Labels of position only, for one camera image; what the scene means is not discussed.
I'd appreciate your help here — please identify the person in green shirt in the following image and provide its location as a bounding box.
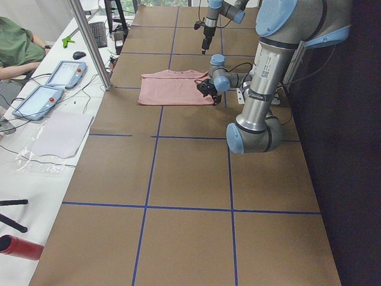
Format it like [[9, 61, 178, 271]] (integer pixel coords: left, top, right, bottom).
[[1, 17, 51, 80]]

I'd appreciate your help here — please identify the black computer mouse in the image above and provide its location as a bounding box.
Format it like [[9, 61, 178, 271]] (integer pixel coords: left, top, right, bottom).
[[72, 51, 86, 60]]

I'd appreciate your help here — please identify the red cylinder bottle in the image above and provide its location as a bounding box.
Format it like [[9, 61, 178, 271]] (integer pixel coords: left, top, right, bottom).
[[1, 235, 44, 260]]

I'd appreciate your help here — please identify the white paper sheet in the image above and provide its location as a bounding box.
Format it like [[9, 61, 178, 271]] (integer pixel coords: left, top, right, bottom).
[[32, 111, 93, 158]]

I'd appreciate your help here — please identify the black keyboard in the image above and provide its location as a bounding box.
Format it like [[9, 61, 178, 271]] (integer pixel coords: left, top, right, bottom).
[[89, 21, 108, 48]]

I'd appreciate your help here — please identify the black camera tripod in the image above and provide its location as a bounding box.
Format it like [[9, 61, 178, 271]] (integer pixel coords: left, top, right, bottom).
[[1, 199, 29, 233]]

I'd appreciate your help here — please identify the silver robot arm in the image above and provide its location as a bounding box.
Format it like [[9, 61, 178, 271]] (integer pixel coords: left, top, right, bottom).
[[196, 0, 352, 154], [194, 0, 248, 54]]

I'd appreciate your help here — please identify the upper teach pendant tablet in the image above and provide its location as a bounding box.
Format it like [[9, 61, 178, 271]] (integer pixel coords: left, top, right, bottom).
[[45, 61, 87, 89]]

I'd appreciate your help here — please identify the green plastic clip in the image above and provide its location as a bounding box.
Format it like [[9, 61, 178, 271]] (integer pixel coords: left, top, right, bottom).
[[62, 36, 75, 48]]

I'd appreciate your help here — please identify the teach pendant tablet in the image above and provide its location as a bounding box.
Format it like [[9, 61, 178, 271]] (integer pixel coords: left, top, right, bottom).
[[12, 85, 64, 121], [45, 61, 87, 89]]

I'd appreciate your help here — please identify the aluminium frame post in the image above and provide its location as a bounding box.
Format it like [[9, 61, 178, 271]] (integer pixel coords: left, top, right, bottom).
[[67, 0, 112, 91]]

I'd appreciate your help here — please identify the clear plastic bag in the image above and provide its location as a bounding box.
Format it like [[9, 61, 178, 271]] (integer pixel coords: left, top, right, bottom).
[[11, 124, 76, 176]]

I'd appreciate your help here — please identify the lower teach pendant tablet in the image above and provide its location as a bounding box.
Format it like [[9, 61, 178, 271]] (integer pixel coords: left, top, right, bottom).
[[12, 85, 64, 121]]

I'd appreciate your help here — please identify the pink Snoopy t-shirt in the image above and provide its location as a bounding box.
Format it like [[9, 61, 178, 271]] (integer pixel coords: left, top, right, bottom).
[[138, 70, 213, 105]]

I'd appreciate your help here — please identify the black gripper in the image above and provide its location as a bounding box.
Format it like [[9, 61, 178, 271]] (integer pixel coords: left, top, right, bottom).
[[202, 26, 216, 54], [195, 79, 221, 106]]

